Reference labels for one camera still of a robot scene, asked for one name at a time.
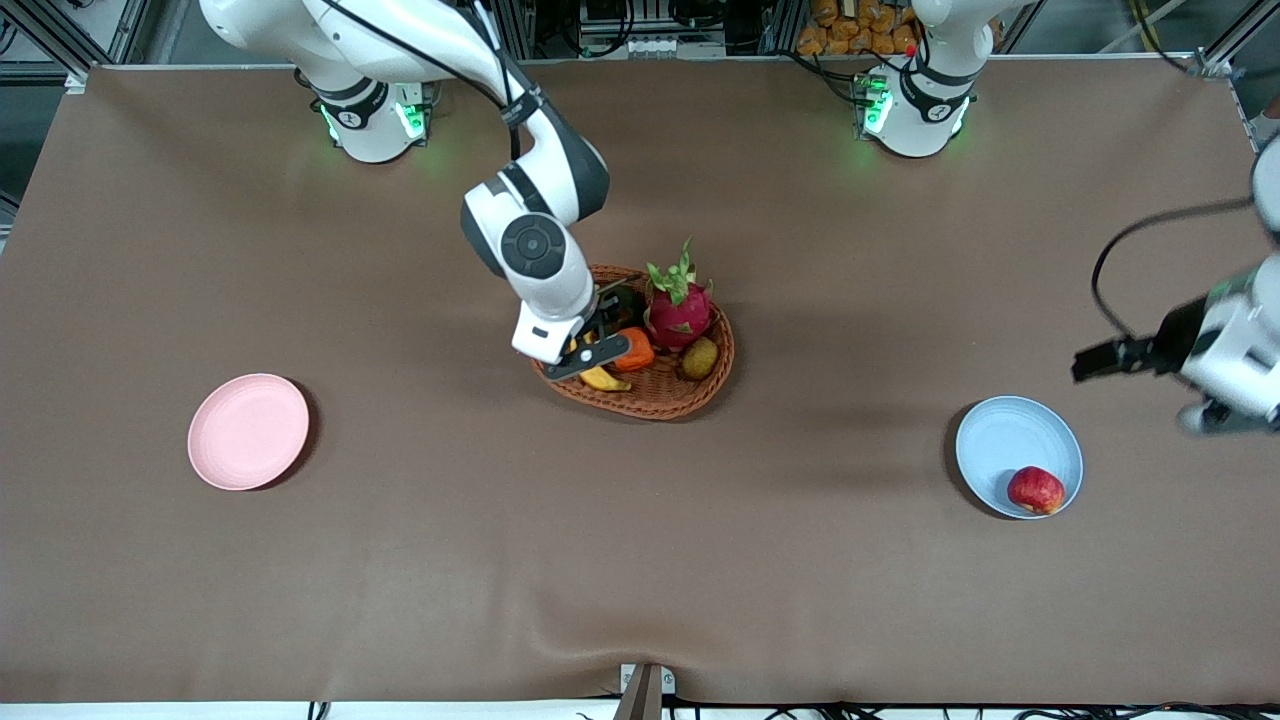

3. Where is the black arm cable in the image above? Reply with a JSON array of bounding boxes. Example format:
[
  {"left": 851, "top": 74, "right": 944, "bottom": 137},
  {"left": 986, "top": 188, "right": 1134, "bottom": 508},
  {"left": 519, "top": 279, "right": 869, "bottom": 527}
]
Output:
[
  {"left": 320, "top": 0, "right": 548, "bottom": 163},
  {"left": 1090, "top": 195, "right": 1257, "bottom": 343}
]

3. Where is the red apple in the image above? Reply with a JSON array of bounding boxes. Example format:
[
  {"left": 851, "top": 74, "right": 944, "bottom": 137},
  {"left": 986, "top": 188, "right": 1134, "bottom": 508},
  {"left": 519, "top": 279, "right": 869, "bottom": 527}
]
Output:
[{"left": 1007, "top": 466, "right": 1067, "bottom": 517}]

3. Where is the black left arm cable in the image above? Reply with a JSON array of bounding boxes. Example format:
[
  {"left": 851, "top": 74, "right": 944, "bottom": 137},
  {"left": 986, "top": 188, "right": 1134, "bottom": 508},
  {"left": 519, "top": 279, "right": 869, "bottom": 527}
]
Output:
[{"left": 1090, "top": 195, "right": 1257, "bottom": 343}]

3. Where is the light blue plate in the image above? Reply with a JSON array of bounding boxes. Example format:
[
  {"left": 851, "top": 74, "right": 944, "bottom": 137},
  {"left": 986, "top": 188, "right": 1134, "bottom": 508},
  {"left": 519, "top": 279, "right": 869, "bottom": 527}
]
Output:
[{"left": 954, "top": 395, "right": 1084, "bottom": 520}]

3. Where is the brown wicker basket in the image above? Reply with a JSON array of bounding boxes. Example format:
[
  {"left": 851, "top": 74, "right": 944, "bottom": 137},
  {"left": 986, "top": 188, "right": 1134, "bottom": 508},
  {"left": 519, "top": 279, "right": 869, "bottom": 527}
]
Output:
[{"left": 530, "top": 264, "right": 737, "bottom": 421}]

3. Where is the yellow banana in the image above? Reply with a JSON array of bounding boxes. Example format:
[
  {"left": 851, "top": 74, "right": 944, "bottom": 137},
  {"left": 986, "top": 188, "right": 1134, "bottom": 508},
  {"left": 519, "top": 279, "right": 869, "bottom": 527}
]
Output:
[{"left": 568, "top": 335, "right": 634, "bottom": 393}]

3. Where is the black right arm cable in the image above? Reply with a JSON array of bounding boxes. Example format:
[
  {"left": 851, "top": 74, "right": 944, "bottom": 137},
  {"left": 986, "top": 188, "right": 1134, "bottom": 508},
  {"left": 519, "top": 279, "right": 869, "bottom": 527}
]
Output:
[{"left": 320, "top": 0, "right": 548, "bottom": 163}]

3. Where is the metal bracket with post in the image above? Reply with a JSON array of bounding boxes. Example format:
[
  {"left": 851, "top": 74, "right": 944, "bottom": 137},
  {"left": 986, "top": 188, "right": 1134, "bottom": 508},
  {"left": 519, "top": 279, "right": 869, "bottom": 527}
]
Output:
[{"left": 612, "top": 663, "right": 677, "bottom": 720}]

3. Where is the net bag of oranges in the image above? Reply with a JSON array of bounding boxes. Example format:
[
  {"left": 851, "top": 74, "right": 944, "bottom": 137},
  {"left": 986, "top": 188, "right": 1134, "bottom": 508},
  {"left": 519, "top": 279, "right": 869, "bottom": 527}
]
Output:
[{"left": 797, "top": 0, "right": 926, "bottom": 58}]

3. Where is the pink dragon fruit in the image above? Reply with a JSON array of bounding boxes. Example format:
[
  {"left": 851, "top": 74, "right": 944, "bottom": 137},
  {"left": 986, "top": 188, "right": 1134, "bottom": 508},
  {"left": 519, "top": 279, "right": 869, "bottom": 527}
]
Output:
[{"left": 643, "top": 237, "right": 717, "bottom": 351}]

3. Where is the aluminium frame rail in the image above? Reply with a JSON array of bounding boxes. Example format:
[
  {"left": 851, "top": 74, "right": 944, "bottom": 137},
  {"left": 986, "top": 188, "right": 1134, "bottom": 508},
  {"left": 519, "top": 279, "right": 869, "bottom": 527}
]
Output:
[{"left": 1195, "top": 0, "right": 1280, "bottom": 161}]

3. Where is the pink plate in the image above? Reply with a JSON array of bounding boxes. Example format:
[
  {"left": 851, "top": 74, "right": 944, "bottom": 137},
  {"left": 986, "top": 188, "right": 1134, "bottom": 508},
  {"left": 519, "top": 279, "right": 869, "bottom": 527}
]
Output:
[{"left": 187, "top": 373, "right": 311, "bottom": 492}]

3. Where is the orange tangerine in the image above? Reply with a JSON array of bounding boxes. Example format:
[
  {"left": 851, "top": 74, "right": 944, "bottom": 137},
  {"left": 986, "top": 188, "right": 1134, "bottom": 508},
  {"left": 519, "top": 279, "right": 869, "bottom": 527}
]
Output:
[{"left": 612, "top": 327, "right": 657, "bottom": 373}]

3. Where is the brown table cloth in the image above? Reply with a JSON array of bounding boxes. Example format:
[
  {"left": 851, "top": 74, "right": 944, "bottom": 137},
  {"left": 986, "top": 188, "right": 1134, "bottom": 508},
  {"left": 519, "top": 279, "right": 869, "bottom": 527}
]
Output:
[{"left": 0, "top": 55, "right": 1280, "bottom": 706}]

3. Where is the dark green avocado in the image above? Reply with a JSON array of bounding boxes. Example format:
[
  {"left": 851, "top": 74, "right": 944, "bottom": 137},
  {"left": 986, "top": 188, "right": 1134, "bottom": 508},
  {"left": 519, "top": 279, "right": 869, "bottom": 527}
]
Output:
[{"left": 600, "top": 285, "right": 649, "bottom": 332}]

